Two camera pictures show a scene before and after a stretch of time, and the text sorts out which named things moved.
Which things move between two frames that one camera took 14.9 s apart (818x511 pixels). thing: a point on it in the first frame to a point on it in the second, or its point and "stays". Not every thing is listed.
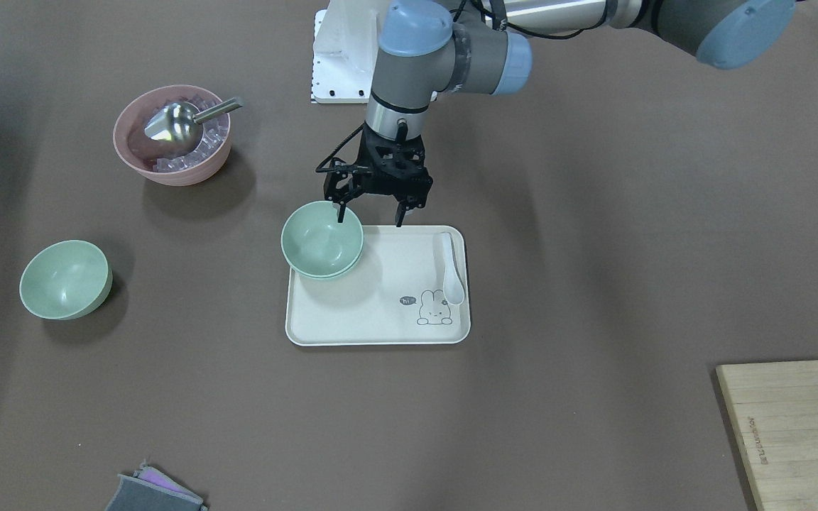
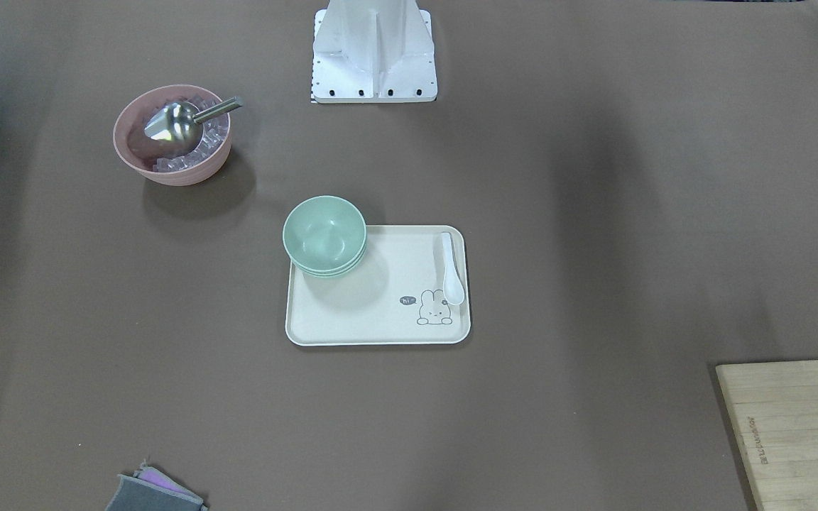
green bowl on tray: (323, 257) stays
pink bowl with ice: (159, 162) stays
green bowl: (65, 280) to (324, 232)
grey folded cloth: (150, 489) stays
